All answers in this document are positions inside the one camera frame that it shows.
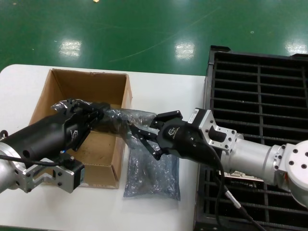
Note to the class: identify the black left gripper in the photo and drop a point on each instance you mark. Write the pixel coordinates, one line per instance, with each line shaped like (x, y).
(43, 137)

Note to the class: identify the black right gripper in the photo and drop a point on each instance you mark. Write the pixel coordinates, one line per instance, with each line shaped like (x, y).
(185, 142)

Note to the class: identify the grey translucent antistatic bag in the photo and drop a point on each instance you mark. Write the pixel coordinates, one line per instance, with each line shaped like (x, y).
(120, 118)

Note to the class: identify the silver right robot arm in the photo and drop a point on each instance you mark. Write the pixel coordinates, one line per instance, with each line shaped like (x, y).
(255, 154)

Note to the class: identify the open brown cardboard box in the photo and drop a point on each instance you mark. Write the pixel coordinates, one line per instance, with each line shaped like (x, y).
(91, 81)

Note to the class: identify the black slotted plastic container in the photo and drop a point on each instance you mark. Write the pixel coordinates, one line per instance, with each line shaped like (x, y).
(207, 84)

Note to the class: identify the crumpled bluish antistatic bag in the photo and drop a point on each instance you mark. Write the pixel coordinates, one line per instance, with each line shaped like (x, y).
(151, 178)

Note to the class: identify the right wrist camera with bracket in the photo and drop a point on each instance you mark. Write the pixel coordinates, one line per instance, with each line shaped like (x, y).
(209, 122)

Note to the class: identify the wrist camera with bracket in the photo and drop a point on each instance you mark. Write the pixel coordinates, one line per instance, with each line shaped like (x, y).
(72, 175)
(209, 122)

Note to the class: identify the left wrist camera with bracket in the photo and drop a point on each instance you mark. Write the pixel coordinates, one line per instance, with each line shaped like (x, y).
(72, 175)

